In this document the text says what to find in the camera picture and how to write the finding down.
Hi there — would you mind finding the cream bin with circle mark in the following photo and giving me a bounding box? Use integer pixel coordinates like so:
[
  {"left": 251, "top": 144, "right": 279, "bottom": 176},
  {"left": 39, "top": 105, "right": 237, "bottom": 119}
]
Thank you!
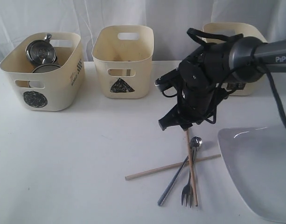
[{"left": 0, "top": 32, "right": 85, "bottom": 111}]

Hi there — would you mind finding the large white square plate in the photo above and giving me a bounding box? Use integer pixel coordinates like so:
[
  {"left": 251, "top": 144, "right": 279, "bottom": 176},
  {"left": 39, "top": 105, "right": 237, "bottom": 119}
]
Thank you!
[{"left": 217, "top": 125, "right": 286, "bottom": 224}]

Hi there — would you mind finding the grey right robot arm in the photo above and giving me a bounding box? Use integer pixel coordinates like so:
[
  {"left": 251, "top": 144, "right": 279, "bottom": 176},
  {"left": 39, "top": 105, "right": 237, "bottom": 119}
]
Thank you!
[{"left": 155, "top": 34, "right": 286, "bottom": 130}]

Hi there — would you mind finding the cream bin with square mark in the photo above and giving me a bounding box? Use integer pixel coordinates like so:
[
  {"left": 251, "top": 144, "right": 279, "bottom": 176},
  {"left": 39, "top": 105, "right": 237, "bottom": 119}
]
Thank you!
[{"left": 202, "top": 22, "right": 267, "bottom": 96}]

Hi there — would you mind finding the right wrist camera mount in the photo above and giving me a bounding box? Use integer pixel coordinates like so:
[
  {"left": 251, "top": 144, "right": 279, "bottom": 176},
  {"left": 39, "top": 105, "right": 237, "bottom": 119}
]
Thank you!
[{"left": 154, "top": 68, "right": 182, "bottom": 93}]

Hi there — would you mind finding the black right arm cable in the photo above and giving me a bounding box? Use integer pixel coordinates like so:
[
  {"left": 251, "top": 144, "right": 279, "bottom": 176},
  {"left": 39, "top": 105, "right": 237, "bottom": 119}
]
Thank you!
[{"left": 161, "top": 28, "right": 286, "bottom": 138}]

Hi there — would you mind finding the long steel spoon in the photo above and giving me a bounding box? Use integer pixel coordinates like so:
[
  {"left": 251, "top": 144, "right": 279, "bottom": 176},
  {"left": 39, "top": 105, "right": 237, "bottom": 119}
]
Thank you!
[{"left": 157, "top": 136, "right": 202, "bottom": 206}]

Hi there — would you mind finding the steel bowl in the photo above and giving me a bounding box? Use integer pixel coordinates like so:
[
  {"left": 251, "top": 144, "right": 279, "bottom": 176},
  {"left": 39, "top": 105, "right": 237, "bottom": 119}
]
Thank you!
[{"left": 28, "top": 63, "right": 61, "bottom": 88}]

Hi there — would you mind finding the steel mug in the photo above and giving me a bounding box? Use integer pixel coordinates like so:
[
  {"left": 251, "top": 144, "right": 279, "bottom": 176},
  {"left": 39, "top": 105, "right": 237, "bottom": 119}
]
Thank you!
[{"left": 26, "top": 33, "right": 57, "bottom": 67}]

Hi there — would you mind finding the steel table knife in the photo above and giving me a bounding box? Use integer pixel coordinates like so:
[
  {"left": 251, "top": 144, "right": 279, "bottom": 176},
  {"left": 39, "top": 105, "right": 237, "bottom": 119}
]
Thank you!
[{"left": 125, "top": 69, "right": 135, "bottom": 77}]

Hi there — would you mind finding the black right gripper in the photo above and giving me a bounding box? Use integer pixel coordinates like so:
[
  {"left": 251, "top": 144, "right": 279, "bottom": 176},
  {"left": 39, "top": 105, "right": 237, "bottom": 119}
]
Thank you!
[{"left": 158, "top": 43, "right": 234, "bottom": 131}]

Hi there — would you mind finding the crosswise wooden chopstick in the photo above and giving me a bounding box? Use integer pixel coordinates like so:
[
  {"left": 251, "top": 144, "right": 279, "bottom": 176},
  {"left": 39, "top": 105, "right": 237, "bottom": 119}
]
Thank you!
[{"left": 125, "top": 154, "right": 221, "bottom": 181}]

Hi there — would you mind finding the small steel fork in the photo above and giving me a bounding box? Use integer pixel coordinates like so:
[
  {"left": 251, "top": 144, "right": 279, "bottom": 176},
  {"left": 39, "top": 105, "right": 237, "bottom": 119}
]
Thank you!
[{"left": 181, "top": 171, "right": 193, "bottom": 208}]

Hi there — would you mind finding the cream bin with triangle mark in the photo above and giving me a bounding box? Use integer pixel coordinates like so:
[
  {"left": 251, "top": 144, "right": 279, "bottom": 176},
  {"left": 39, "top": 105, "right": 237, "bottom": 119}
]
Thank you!
[{"left": 92, "top": 25, "right": 154, "bottom": 99}]

